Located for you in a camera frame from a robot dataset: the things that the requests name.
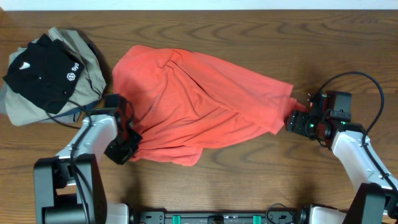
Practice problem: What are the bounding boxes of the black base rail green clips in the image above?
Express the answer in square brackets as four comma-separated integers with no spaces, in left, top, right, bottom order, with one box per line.
[129,208,309,224]

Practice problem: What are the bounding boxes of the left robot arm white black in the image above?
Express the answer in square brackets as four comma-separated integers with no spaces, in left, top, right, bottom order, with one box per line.
[34,107,142,224]

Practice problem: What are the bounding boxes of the black folded shirt white logo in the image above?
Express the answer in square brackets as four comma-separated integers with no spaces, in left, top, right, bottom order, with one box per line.
[3,34,85,114]

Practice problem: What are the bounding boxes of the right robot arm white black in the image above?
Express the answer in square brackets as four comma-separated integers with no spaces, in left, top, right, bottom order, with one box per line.
[285,109,397,223]

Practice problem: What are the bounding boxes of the dark blue folded garment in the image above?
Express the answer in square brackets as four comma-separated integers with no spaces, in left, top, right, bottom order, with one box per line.
[52,100,100,123]

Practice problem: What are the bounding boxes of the red t-shirt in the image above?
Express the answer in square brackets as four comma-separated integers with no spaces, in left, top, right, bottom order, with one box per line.
[113,45,305,166]

